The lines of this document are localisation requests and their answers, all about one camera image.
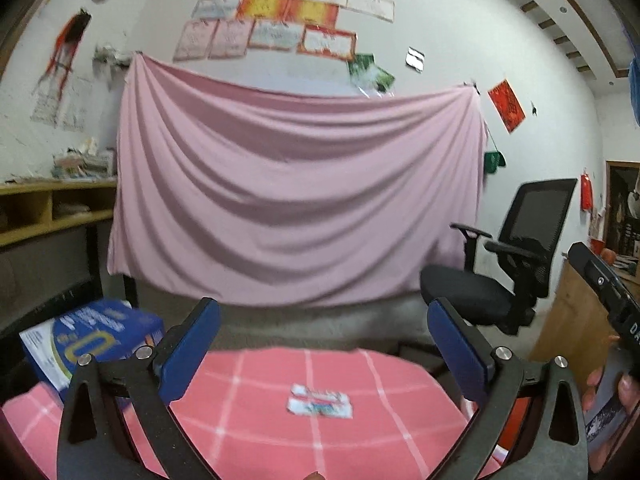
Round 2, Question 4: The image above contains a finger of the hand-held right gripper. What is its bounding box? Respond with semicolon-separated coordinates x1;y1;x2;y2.
567;241;627;312

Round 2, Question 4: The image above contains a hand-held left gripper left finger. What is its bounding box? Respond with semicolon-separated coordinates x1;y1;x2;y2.
56;297;222;480

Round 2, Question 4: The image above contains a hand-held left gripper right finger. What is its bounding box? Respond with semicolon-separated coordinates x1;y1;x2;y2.
426;297;590;480

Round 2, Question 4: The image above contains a pink basin with white rim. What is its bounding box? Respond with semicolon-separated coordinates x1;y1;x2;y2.
492;395;538;467

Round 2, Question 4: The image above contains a person's right hand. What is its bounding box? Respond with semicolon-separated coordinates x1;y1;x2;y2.
581;366;640;414

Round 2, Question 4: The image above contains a black office chair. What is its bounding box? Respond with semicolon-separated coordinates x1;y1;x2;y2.
420;178;579;337

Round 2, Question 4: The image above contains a wooden cabinet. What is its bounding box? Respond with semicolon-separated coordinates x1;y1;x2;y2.
527;255;626;393

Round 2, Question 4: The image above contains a blue cardboard box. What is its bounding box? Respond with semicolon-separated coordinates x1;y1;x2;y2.
20;299;166;407

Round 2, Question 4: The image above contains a pink checked tablecloth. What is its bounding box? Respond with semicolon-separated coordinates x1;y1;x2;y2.
0;347;501;480

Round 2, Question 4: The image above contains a white printed packet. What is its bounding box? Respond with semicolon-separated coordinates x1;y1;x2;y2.
288;384;354;419

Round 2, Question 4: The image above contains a blue dotted cloth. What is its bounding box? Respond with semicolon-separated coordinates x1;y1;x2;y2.
620;20;640;127

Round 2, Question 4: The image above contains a pink hanging sheet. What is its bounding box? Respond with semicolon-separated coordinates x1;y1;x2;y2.
107;52;488;309

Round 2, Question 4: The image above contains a stack of books and papers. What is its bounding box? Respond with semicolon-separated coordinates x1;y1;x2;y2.
52;137;117;181

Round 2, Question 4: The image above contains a wooden shelf desk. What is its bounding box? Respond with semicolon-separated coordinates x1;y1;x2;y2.
0;180;119;341

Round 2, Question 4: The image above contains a green landscape photo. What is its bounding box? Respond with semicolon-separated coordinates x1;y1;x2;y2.
360;65;396;96
347;52;377;82

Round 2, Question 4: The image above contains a red paper wall poster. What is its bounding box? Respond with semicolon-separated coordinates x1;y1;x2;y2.
487;79;526;135

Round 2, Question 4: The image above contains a white wall chart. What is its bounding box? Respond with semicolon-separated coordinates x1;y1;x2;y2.
62;77;94;133
31;75;64;126

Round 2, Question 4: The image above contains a wire wall rack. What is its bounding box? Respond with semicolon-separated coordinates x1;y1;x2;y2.
94;42;134;68

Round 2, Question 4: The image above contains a red tassel wall ornament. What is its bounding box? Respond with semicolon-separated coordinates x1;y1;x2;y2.
44;10;93;80

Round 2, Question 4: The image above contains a group of wall certificates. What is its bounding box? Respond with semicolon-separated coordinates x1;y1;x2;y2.
172;0;396;63

